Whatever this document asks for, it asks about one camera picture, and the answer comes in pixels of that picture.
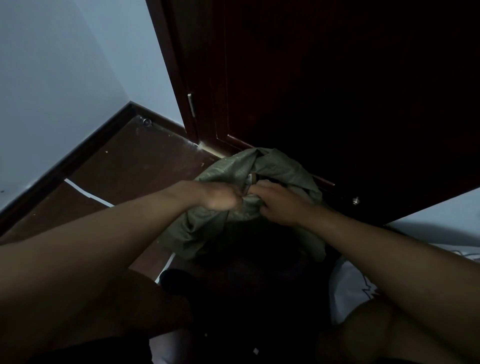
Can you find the person's left hand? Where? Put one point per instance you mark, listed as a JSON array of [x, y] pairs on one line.
[[221, 195]]

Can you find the person's right hand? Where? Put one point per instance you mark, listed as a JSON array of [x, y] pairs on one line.
[[283, 204]]

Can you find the green woven sack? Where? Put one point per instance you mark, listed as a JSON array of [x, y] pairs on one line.
[[281, 167]]

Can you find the white bag with red print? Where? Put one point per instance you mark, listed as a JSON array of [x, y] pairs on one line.
[[348, 285]]

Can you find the person's right forearm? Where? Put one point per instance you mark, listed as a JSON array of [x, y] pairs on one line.
[[408, 262]]

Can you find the person's left forearm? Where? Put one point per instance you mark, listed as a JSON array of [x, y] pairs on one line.
[[86, 255]]

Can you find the person's left leg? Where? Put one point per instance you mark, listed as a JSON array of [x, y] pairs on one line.
[[142, 307]]

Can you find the person's leg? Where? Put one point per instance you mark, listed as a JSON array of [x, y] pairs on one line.
[[382, 330], [142, 307]]

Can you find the person's right leg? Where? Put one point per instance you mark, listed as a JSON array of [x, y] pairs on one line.
[[382, 330]]

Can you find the small metal door catch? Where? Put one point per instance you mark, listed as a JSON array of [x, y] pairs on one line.
[[355, 200]]

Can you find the silver door hinge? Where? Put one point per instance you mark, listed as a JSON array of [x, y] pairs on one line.
[[191, 105]]

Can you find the metal floor door stopper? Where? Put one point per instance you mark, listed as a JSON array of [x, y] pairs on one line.
[[146, 122]]

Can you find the dark brown wooden door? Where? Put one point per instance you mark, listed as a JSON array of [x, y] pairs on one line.
[[187, 67]]

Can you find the white floor strip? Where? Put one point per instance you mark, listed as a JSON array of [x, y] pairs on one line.
[[88, 193]]

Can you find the dark baseboard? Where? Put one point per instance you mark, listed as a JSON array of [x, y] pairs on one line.
[[56, 165]]

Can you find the black shorts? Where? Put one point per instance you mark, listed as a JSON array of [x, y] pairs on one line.
[[101, 350]]

